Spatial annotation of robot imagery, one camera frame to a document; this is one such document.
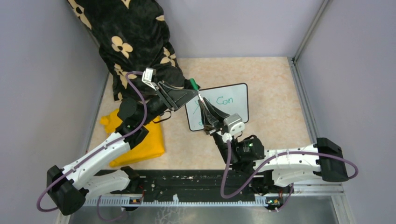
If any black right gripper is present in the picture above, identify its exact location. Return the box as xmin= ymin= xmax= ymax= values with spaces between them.
xmin=200 ymin=97 xmax=240 ymax=164

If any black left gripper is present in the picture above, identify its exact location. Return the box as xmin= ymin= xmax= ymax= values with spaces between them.
xmin=139 ymin=80 xmax=199 ymax=126

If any white whiteboard black frame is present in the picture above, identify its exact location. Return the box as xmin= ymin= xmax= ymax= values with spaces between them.
xmin=185 ymin=83 xmax=249 ymax=132

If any green marker cap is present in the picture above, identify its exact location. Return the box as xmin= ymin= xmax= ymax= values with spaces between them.
xmin=189 ymin=78 xmax=200 ymax=91

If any white marker pen body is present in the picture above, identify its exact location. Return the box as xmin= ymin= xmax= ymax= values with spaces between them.
xmin=197 ymin=91 xmax=205 ymax=104

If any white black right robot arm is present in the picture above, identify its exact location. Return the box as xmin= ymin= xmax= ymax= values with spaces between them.
xmin=198 ymin=98 xmax=350 ymax=192

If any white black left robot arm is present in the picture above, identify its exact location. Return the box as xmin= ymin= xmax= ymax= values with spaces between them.
xmin=44 ymin=79 xmax=199 ymax=216

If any yellow folded cloth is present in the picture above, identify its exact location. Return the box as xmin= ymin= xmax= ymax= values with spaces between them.
xmin=99 ymin=109 xmax=165 ymax=168

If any black floral blanket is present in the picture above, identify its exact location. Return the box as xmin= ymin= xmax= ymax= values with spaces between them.
xmin=68 ymin=0 xmax=187 ymax=102

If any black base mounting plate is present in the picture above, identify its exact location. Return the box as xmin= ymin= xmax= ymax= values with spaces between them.
xmin=110 ymin=169 xmax=293 ymax=204

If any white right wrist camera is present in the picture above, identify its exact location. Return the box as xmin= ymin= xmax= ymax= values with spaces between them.
xmin=223 ymin=113 xmax=245 ymax=135

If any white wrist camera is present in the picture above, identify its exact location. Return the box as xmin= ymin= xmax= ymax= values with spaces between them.
xmin=141 ymin=68 xmax=157 ymax=91
xmin=223 ymin=113 xmax=245 ymax=135

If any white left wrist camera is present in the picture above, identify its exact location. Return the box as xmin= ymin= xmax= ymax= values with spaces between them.
xmin=141 ymin=68 xmax=157 ymax=91

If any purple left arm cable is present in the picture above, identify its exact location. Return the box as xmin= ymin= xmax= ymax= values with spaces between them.
xmin=36 ymin=71 xmax=148 ymax=213

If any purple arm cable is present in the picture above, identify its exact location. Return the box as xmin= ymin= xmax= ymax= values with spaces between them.
xmin=36 ymin=71 xmax=148 ymax=213
xmin=220 ymin=140 xmax=360 ymax=199

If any white slotted cable duct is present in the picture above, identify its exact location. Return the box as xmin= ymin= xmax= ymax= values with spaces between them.
xmin=99 ymin=194 xmax=268 ymax=207

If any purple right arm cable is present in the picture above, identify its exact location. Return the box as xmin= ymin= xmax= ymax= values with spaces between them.
xmin=220 ymin=140 xmax=360 ymax=199

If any aluminium frame rail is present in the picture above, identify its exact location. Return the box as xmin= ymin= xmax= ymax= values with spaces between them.
xmin=61 ymin=183 xmax=344 ymax=222

